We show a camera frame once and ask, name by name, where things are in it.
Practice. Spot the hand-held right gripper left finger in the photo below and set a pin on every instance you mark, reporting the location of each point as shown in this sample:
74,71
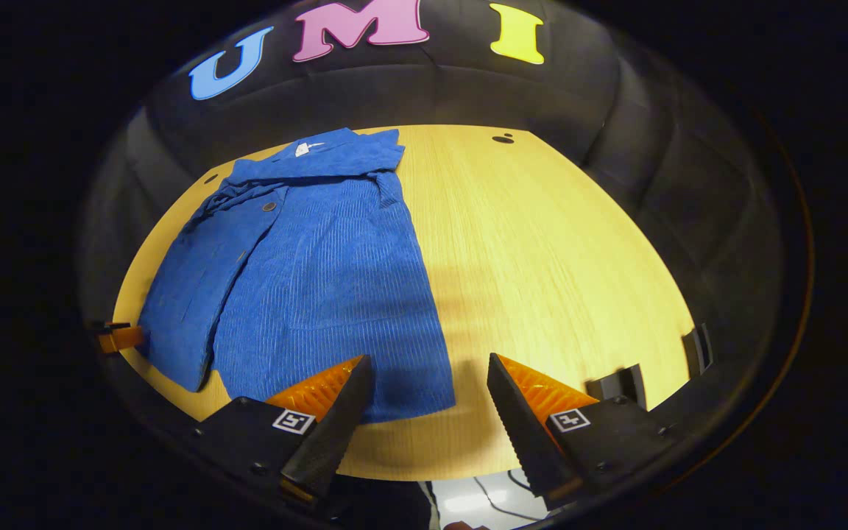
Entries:
336,434

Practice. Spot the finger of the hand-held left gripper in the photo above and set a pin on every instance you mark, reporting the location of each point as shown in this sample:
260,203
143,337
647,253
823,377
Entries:
122,338

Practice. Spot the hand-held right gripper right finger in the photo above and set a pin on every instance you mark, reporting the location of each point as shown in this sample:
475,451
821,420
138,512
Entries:
516,430

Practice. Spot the black backdrop cloth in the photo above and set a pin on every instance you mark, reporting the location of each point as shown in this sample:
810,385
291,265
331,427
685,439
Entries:
468,96

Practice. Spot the black table bracket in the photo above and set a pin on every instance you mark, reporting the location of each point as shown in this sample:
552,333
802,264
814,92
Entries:
695,350
619,386

